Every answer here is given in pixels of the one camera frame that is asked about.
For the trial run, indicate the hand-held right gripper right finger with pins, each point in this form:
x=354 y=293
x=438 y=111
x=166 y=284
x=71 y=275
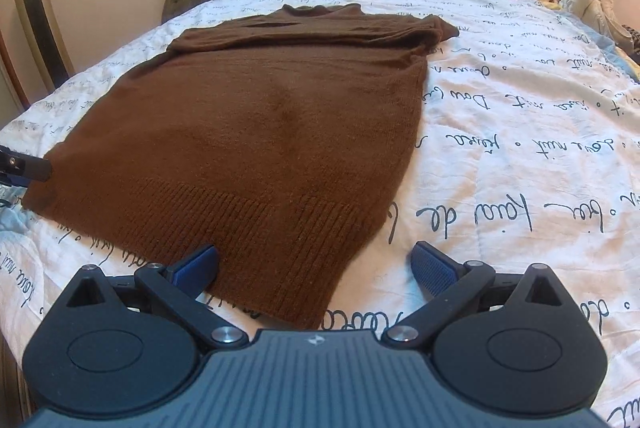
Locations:
x=434 y=269

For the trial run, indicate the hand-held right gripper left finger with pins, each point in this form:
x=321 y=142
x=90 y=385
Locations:
x=196 y=268

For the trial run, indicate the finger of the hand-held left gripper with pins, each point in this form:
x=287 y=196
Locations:
x=30 y=167

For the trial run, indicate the brown knit sweater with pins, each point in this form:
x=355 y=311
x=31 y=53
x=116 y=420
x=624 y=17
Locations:
x=250 y=133

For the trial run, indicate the white script-printed blanket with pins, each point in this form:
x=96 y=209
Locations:
x=500 y=158

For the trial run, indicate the gold tower fan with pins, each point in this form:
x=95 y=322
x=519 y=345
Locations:
x=40 y=18

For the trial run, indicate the black-and-white patterned cloth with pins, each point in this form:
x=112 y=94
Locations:
x=632 y=39

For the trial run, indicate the brown wooden furniture frame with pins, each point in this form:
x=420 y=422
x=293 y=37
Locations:
x=12 y=73

